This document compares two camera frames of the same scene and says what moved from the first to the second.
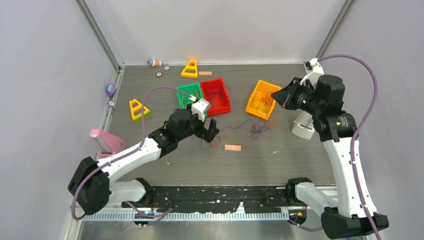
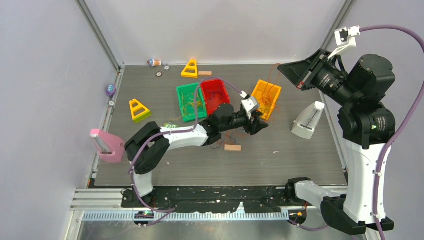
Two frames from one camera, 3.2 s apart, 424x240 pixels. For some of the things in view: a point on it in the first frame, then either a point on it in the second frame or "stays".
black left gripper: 203,131 → 256,124
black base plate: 213,199 stays
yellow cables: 185,99 stays
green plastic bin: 184,91 stays
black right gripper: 285,97 → 302,73
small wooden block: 232,147 stays
